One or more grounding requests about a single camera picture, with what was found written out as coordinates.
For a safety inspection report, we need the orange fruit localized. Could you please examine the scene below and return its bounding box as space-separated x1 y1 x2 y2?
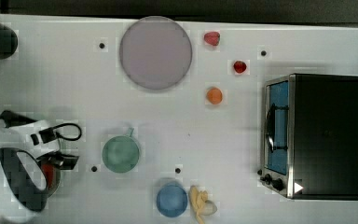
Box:
206 88 223 105

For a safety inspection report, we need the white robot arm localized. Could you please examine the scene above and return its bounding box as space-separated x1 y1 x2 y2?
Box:
0 120 82 224

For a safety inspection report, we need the black toaster oven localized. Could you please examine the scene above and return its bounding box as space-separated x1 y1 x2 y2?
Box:
257 74 358 201

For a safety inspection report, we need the peeled banana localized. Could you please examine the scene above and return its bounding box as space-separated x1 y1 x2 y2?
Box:
188 186 217 224

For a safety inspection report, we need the pink and green fruit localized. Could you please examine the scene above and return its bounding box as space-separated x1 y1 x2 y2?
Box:
203 32 220 47

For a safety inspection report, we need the blue cup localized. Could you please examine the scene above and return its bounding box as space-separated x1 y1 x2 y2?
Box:
156 182 188 217

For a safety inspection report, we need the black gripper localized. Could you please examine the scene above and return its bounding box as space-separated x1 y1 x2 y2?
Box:
36 151 79 170

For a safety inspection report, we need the green metal cup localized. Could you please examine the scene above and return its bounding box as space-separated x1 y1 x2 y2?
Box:
102 128 141 174

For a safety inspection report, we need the black cable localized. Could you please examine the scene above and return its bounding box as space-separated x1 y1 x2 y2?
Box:
0 109 83 142

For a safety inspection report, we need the grey round plate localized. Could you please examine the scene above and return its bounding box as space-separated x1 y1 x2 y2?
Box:
119 16 192 91

